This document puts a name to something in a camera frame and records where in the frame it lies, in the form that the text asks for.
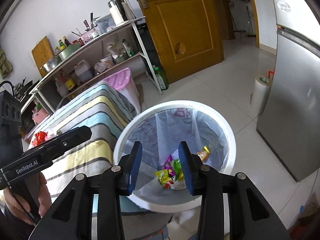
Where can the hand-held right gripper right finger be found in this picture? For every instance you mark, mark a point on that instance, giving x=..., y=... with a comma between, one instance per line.
x=186, y=170

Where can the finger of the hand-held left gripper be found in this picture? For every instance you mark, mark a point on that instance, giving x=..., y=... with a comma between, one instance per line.
x=72, y=136

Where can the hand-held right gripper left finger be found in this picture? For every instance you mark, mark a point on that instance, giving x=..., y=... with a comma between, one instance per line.
x=135, y=170

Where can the green snack packet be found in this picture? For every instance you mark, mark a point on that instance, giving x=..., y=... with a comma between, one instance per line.
x=176, y=167

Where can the purple snack wrapper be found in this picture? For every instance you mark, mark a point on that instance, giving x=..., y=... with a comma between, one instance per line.
x=167, y=163

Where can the yellow red snack wrapper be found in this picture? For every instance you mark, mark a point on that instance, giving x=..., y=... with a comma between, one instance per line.
x=163, y=176

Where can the orange snack wrapper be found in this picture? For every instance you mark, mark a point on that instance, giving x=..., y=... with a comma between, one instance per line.
x=203, y=153

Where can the clear plastic bin liner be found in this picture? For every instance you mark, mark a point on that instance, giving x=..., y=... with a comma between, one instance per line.
x=155, y=130

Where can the white trash bin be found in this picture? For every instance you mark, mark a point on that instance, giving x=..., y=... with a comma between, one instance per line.
x=225, y=135

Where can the person's left hand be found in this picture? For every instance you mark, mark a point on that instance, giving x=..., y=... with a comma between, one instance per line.
x=10, y=202

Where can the striped tablecloth table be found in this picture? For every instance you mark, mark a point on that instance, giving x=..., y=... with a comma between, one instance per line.
x=82, y=120

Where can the red plastic bag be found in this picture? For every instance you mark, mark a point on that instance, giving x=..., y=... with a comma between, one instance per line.
x=40, y=137

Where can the pink plastic basket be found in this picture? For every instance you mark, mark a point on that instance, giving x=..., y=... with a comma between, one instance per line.
x=40, y=116

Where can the clear plastic bottle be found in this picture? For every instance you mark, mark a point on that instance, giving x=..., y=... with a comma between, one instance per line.
x=60, y=88

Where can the yellow label sauce bottle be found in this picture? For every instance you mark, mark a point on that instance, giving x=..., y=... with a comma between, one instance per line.
x=68, y=83

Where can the black frying pan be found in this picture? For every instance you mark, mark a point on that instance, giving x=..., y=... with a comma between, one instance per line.
x=25, y=86

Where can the steel basin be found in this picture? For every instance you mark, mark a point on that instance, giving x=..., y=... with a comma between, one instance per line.
x=51, y=65

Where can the pink lidded plastic bin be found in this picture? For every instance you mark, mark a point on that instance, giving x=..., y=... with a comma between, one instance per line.
x=122, y=80

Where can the green hanging bag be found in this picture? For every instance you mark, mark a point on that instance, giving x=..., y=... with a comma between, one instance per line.
x=5, y=65

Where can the white plastic tub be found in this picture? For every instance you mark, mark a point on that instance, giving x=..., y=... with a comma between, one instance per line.
x=106, y=60

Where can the green enamel pot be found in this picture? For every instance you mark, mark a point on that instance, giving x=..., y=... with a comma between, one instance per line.
x=70, y=51

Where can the wooden cutting board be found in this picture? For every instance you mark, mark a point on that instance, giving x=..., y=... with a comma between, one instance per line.
x=42, y=53

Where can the green bowl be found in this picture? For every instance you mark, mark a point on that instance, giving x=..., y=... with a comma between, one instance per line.
x=120, y=59

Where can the green glass bottle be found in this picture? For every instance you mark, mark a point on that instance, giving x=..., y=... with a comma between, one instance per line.
x=61, y=44

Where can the large green plastic bottle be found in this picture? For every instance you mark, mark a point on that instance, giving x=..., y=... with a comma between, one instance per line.
x=161, y=78

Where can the dark sauce bottle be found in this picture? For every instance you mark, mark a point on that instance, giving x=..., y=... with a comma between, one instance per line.
x=66, y=41

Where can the white plastic bag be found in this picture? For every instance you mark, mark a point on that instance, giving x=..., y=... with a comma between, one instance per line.
x=115, y=47

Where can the pink utensil holder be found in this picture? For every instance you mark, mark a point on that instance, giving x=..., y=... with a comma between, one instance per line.
x=90, y=37

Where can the metal shelf unit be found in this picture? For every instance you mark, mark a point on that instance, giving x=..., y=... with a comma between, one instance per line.
x=100, y=38

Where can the white film roll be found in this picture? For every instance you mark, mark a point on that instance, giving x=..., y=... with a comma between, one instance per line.
x=260, y=95

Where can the kitchen knife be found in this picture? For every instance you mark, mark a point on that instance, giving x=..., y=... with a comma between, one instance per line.
x=87, y=25
x=92, y=20

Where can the clear storage box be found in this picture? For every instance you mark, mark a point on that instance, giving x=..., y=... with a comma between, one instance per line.
x=105, y=23

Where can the white thermos flask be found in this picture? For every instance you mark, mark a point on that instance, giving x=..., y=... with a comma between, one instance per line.
x=117, y=16

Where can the silver refrigerator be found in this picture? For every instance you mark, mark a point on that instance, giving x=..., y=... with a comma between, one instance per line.
x=295, y=92

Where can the electric kettle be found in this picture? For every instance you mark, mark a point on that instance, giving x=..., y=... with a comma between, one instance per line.
x=127, y=10

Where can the wooden door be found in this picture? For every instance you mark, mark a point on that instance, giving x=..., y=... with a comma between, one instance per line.
x=180, y=30

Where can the white round sticker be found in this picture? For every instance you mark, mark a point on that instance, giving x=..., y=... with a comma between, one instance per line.
x=284, y=5

